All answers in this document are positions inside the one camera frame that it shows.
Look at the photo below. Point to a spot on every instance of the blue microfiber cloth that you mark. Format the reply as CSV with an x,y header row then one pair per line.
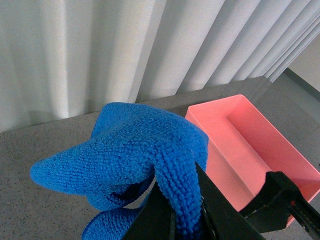
x,y
130,146

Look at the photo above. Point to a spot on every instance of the pink plastic box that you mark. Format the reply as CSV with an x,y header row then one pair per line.
x,y
243,146

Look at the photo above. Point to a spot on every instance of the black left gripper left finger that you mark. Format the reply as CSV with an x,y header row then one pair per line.
x,y
156,221

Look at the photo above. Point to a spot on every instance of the white pleated curtain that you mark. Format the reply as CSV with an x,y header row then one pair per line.
x,y
65,58

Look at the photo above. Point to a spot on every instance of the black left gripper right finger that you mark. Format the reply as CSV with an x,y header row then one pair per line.
x,y
219,220

